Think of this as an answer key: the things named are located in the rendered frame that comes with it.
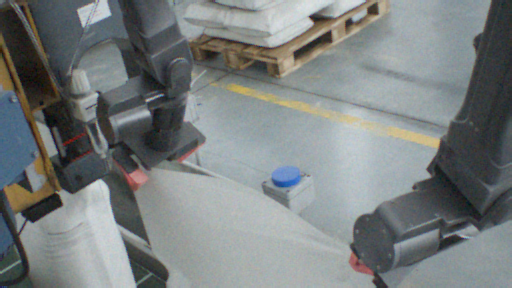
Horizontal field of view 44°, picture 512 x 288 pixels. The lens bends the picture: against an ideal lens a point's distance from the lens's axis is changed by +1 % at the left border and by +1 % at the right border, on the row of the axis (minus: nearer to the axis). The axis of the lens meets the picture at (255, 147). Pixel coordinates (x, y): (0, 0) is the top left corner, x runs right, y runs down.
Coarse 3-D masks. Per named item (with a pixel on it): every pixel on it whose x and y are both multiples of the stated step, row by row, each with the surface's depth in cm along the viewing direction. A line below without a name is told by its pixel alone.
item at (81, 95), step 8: (80, 72) 98; (72, 80) 97; (80, 80) 98; (64, 88) 100; (72, 88) 98; (80, 88) 98; (88, 88) 99; (72, 96) 100; (80, 96) 99; (88, 96) 99; (96, 96) 100; (80, 104) 98; (88, 104) 99; (96, 104) 100; (80, 112) 99; (88, 112) 100; (72, 120) 103; (80, 120) 101; (88, 120) 100; (96, 120) 101
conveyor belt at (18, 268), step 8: (8, 256) 206; (16, 256) 205; (0, 264) 202; (8, 264) 202; (16, 264) 201; (136, 264) 191; (0, 272) 199; (8, 272) 198; (16, 272) 197; (136, 272) 188; (144, 272) 187; (0, 280) 195; (24, 280) 193; (136, 280) 184; (144, 280) 184; (152, 280) 183; (160, 280) 183
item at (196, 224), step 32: (160, 192) 101; (192, 192) 101; (224, 192) 97; (256, 192) 92; (160, 224) 108; (192, 224) 94; (224, 224) 88; (256, 224) 96; (288, 224) 89; (160, 256) 115; (192, 256) 100; (224, 256) 92; (256, 256) 88; (288, 256) 85; (320, 256) 82
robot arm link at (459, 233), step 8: (456, 224) 61; (464, 224) 61; (440, 232) 60; (448, 232) 60; (456, 232) 60; (464, 232) 61; (472, 232) 62; (440, 240) 62; (448, 240) 62; (456, 240) 62; (464, 240) 62; (440, 248) 64; (448, 248) 64
